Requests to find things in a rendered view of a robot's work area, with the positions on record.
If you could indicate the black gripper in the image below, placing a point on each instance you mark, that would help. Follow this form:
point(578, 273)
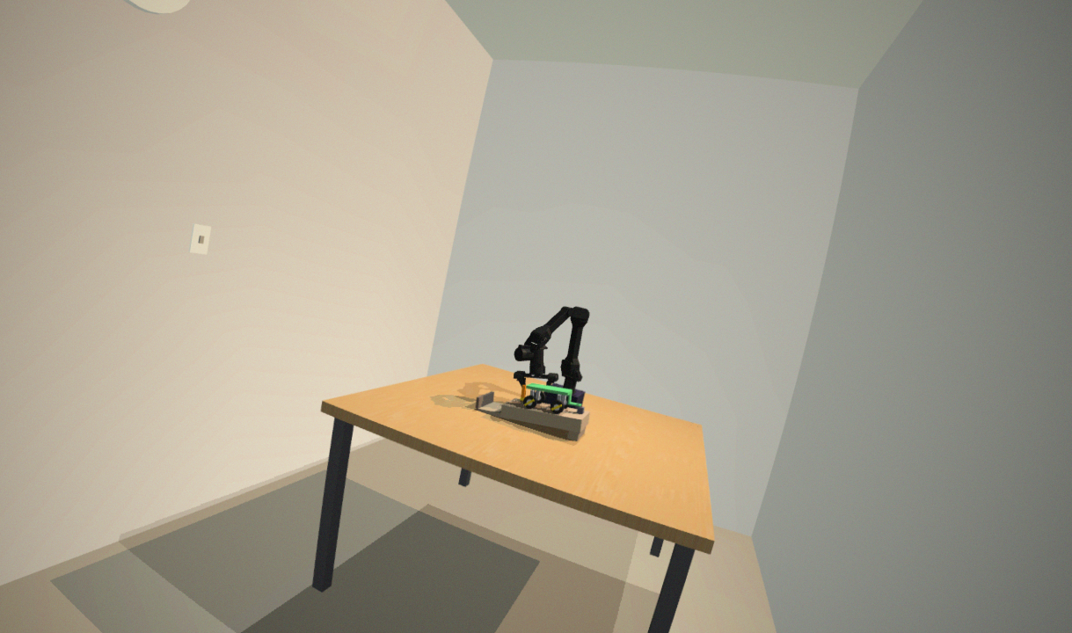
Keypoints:
point(535, 369)

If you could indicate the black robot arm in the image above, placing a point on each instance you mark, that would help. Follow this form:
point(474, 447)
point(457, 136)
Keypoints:
point(570, 366)

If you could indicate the green trolley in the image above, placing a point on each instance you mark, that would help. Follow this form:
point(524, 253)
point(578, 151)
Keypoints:
point(537, 396)

